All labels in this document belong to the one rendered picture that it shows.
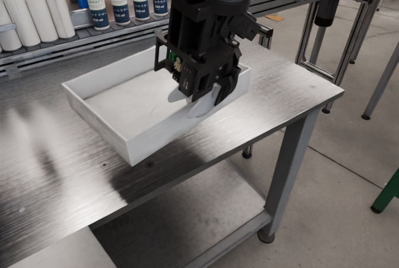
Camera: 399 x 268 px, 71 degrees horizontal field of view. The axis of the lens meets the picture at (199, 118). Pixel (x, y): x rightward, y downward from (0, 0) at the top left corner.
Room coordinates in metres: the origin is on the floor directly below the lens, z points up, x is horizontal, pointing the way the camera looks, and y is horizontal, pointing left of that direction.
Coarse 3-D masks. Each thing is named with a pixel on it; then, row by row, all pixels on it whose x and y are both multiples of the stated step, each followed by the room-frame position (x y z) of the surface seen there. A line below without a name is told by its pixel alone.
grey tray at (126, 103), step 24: (96, 72) 0.44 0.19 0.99; (120, 72) 0.48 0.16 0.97; (144, 72) 0.51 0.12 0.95; (168, 72) 0.51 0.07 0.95; (240, 72) 0.46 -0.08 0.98; (72, 96) 0.37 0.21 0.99; (96, 96) 0.43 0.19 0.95; (120, 96) 0.43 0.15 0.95; (144, 96) 0.43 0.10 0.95; (96, 120) 0.32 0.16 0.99; (120, 120) 0.36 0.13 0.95; (144, 120) 0.36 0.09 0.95; (168, 120) 0.31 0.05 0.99; (192, 120) 0.34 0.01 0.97; (120, 144) 0.27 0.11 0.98; (144, 144) 0.28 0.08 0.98
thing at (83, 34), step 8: (152, 16) 1.03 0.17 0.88; (168, 16) 1.03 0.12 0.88; (112, 24) 0.95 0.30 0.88; (136, 24) 0.95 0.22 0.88; (80, 32) 0.89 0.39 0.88; (88, 32) 0.89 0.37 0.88; (96, 32) 0.89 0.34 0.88; (104, 32) 0.89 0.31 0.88; (64, 40) 0.82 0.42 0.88; (72, 40) 0.83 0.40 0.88; (24, 48) 0.77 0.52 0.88; (32, 48) 0.77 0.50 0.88; (40, 48) 0.77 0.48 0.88; (0, 56) 0.72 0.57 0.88; (8, 56) 0.72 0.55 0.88
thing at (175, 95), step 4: (176, 88) 0.33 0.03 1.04; (172, 92) 0.33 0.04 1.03; (176, 92) 0.33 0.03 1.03; (180, 92) 0.34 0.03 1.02; (168, 96) 0.32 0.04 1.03; (172, 96) 0.33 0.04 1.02; (176, 96) 0.33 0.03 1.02; (180, 96) 0.34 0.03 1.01; (184, 96) 0.35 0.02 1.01; (168, 100) 0.32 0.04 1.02; (172, 100) 0.33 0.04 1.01; (176, 100) 0.34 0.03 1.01; (188, 100) 0.36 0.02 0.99
